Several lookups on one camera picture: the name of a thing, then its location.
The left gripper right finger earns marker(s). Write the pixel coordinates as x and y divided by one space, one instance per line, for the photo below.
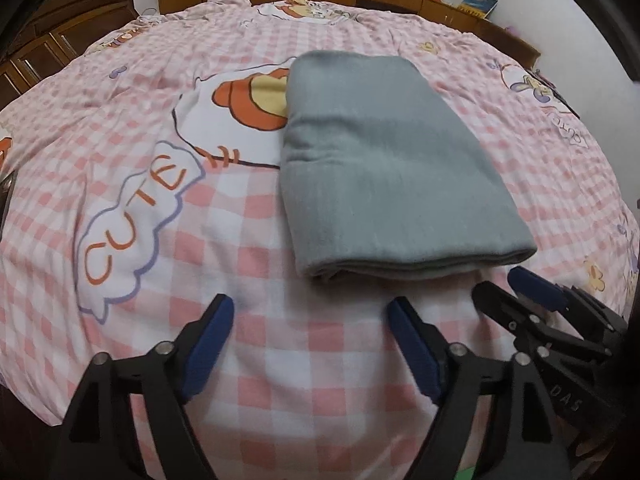
521 439

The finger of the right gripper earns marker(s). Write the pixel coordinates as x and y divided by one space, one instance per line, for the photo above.
585 313
520 319

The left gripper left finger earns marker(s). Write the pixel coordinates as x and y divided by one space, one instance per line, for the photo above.
98 439

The grey sweat pants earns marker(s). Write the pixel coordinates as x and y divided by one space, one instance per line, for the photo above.
380 177

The pink checkered bed sheet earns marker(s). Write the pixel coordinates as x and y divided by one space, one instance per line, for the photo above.
146 185

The black smartphone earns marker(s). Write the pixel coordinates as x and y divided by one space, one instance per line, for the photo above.
7 186

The blue book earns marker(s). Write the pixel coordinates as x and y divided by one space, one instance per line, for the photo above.
478 8

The dark wooden headboard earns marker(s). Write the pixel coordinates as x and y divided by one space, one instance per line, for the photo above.
60 31

